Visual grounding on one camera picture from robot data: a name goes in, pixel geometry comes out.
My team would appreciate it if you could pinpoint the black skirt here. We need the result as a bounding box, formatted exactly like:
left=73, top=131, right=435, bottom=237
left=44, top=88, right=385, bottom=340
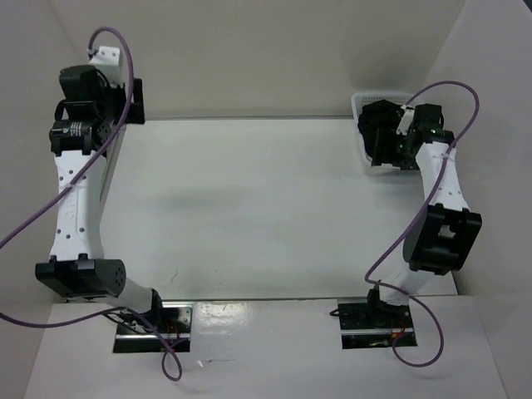
left=357, top=100, right=401, bottom=158

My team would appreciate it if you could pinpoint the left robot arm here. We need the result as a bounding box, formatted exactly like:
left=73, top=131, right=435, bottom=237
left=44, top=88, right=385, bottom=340
left=35, top=65, right=165, bottom=333

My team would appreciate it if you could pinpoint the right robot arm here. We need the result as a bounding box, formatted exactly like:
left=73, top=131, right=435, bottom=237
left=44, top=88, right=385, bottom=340
left=358, top=100, right=482, bottom=327

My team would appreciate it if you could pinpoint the white plastic basket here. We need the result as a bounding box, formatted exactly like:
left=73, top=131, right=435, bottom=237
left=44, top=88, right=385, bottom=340
left=351, top=91, right=419, bottom=175

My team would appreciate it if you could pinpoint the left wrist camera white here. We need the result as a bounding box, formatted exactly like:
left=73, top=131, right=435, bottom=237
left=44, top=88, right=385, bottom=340
left=89, top=46, right=123, bottom=86

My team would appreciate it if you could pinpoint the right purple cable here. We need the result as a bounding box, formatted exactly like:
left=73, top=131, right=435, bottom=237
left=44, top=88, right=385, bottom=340
left=364, top=81, right=482, bottom=367

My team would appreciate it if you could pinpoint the purple cable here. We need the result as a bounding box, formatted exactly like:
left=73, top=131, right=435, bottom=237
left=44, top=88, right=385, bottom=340
left=364, top=81, right=482, bottom=367
left=0, top=27, right=184, bottom=382

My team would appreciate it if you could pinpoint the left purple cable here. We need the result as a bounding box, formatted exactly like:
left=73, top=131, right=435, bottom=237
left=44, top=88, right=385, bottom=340
left=0, top=27, right=184, bottom=382

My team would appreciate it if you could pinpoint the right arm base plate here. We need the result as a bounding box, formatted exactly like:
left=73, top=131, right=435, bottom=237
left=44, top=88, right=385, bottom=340
left=329, top=298, right=417, bottom=349

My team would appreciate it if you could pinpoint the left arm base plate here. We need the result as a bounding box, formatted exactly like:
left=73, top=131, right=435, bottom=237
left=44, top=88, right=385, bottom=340
left=107, top=301, right=194, bottom=354

